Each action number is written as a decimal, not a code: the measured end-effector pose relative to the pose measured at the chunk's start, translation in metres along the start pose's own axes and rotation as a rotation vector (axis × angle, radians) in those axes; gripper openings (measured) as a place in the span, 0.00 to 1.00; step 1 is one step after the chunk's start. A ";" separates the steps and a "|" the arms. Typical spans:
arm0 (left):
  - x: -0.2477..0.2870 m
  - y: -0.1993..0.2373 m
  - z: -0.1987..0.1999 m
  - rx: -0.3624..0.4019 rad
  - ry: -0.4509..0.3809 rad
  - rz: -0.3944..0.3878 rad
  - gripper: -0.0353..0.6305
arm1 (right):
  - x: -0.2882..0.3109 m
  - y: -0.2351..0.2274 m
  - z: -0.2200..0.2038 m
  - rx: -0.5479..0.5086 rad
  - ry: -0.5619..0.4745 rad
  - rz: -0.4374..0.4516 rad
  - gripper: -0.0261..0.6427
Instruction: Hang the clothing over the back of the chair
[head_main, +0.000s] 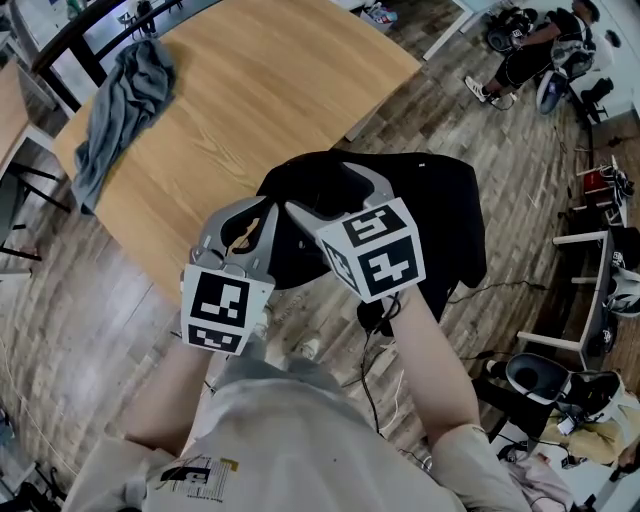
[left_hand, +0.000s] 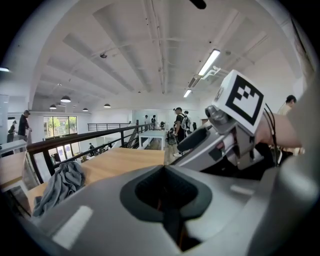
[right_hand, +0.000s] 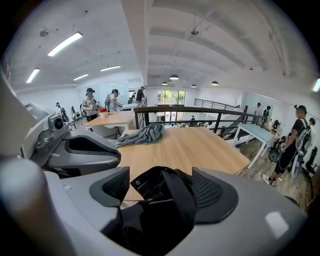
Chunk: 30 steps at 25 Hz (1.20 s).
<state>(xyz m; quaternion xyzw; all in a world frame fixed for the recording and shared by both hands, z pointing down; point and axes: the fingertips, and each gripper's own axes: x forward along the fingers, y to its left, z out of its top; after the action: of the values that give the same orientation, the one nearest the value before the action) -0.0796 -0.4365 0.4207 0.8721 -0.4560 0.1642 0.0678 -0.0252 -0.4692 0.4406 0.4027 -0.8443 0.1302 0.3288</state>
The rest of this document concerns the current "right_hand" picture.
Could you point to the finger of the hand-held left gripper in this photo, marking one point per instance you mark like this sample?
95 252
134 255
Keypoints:
82 161
87 145

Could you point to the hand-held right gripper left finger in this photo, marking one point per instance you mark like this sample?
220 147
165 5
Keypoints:
80 200

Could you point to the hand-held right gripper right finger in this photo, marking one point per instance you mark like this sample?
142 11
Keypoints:
250 220

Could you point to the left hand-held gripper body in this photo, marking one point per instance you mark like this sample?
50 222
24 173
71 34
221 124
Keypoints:
47 135

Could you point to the black jacket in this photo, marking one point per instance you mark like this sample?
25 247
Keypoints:
160 220

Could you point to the black swivel chair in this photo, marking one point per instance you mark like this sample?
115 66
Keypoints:
312 160

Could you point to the light wooden table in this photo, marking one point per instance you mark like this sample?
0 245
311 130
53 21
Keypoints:
112 120
190 150

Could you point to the red white container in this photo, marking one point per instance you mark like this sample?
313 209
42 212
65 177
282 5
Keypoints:
103 113

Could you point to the grey crumpled garment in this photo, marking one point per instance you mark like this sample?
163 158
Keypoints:
145 136

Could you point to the ceiling strip light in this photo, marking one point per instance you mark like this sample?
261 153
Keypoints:
81 77
110 68
65 44
33 75
316 85

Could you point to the white table pale top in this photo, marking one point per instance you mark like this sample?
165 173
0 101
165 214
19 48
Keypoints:
252 131

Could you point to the black metal railing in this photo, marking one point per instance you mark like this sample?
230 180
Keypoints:
215 102
175 109

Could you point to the bright glass door window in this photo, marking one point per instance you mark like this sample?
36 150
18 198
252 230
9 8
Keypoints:
171 97

